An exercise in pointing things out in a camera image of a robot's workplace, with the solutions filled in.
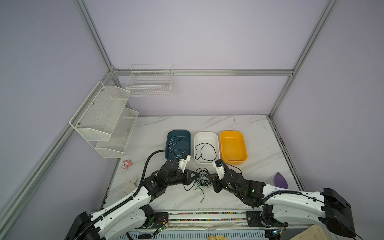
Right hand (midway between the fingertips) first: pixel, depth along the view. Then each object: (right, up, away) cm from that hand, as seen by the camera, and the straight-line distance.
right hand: (207, 177), depth 75 cm
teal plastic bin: (-18, +16, +29) cm, 37 cm away
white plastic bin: (+2, +12, +25) cm, 28 cm away
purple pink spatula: (+44, -6, +11) cm, 46 cm away
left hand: (-5, +1, -1) cm, 5 cm away
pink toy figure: (-49, +3, +15) cm, 51 cm away
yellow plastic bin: (+20, +12, +26) cm, 35 cm away
